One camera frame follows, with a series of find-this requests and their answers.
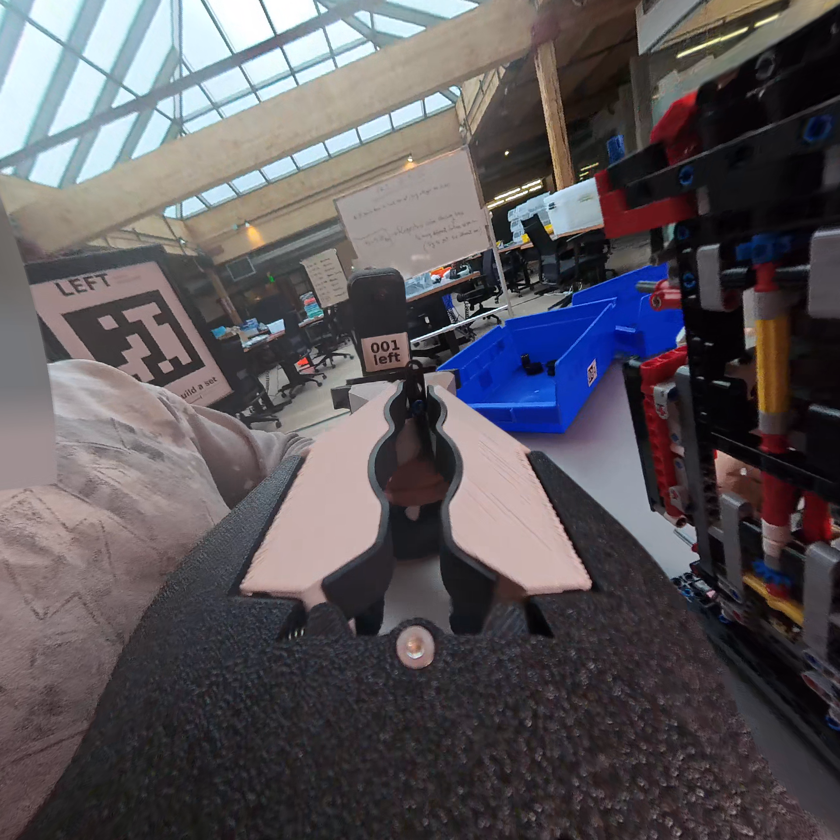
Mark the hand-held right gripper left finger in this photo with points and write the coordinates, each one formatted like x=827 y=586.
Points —
x=315 y=518

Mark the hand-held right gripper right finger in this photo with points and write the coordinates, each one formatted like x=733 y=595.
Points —
x=512 y=518

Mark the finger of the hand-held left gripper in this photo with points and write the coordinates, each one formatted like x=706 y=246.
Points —
x=367 y=397
x=447 y=380

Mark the black and blue brick piece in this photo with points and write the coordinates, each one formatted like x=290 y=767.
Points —
x=413 y=387

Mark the toy brick race car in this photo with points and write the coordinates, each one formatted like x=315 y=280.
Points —
x=722 y=164

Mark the person's left forearm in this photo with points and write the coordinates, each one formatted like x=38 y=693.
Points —
x=249 y=453

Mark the light grey desk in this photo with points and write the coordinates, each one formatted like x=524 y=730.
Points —
x=590 y=472

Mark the blue storage bin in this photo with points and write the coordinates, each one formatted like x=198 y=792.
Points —
x=499 y=394
x=643 y=315

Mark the small whiteboard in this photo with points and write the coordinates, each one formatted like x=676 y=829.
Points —
x=325 y=275

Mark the black office chair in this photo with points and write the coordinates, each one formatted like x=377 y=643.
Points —
x=253 y=387
x=558 y=256
x=298 y=354

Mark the large whiteboard on stand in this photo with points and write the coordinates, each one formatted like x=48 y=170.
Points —
x=413 y=216

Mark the fiducial marker sign board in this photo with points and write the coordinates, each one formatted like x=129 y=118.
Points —
x=177 y=279

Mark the clear plastic storage boxes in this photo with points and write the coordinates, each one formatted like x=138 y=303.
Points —
x=571 y=200

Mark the person's torso in bleached hoodie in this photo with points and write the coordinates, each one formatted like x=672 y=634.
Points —
x=98 y=558

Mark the wooden support post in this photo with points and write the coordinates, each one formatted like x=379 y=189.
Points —
x=554 y=118

